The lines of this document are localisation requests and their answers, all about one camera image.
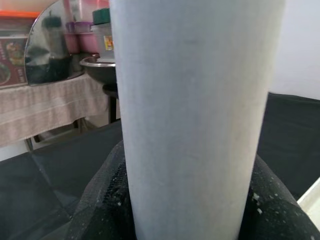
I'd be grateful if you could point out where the black metal bowl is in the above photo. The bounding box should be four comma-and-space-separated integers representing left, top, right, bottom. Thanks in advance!
79, 55, 117, 85

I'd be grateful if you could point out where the black table cloth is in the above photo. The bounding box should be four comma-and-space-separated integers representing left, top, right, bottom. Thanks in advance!
0, 91, 320, 240

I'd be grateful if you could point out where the pink plastic container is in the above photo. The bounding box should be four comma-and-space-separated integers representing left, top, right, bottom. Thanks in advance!
76, 21, 100, 54

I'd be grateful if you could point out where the arched silver mirror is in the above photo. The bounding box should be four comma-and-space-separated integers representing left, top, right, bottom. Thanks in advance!
24, 0, 85, 87

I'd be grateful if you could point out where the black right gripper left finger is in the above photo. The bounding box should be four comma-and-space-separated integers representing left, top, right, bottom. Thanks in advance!
65, 139, 138, 240

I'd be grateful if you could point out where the white plastic table top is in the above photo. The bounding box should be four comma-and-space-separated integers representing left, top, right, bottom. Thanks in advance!
296, 176, 320, 227

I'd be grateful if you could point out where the black stool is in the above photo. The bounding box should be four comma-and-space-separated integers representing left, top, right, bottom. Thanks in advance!
102, 83, 123, 124

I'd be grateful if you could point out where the red printed box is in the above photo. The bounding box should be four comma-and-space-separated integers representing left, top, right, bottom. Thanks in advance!
0, 34, 29, 89

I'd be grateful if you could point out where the green container lid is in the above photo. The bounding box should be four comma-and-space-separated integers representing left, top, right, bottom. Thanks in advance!
92, 7, 111, 25

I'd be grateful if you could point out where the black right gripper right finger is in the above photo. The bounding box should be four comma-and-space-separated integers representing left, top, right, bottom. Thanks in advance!
238, 152, 319, 240

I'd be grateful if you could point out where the white plastic table leg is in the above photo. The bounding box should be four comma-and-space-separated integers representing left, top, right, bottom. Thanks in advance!
108, 0, 287, 240

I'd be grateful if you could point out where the orange box lid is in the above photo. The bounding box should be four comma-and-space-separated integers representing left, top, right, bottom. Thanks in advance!
0, 9, 41, 20

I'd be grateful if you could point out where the beige table cover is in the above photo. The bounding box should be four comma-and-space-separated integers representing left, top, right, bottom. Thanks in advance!
0, 73, 111, 149

